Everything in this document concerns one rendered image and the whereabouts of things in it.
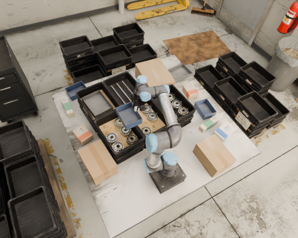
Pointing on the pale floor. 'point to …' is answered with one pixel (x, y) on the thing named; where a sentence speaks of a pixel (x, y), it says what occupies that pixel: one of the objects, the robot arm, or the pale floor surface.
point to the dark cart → (8, 83)
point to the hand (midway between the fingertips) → (136, 111)
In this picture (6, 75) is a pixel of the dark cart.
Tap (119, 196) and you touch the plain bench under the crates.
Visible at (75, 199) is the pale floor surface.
